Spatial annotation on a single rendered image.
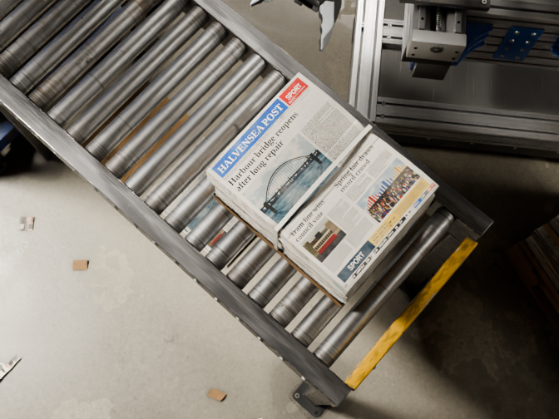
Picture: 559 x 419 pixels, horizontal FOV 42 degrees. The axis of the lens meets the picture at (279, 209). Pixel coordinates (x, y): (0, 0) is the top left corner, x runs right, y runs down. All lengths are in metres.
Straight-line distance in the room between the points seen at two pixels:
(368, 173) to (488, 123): 1.03
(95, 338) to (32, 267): 0.32
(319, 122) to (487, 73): 1.14
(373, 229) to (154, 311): 1.19
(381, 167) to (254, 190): 0.26
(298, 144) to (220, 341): 1.10
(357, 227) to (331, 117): 0.23
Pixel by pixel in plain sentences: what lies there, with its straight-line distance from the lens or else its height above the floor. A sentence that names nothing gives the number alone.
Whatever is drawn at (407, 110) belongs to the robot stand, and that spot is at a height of 0.23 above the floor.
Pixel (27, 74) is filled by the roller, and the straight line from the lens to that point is 1.89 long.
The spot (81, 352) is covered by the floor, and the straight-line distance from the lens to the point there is 2.51.
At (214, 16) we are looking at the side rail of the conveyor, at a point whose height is 0.80.
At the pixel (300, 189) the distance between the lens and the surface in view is 1.46.
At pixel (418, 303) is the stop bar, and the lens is 1.65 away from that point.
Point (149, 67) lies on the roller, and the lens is 1.84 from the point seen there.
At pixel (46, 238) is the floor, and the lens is 2.60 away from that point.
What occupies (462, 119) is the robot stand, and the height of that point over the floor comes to 0.23.
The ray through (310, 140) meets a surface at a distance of 1.49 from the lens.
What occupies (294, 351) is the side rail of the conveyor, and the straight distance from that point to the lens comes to 1.63.
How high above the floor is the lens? 2.42
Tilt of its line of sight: 75 degrees down
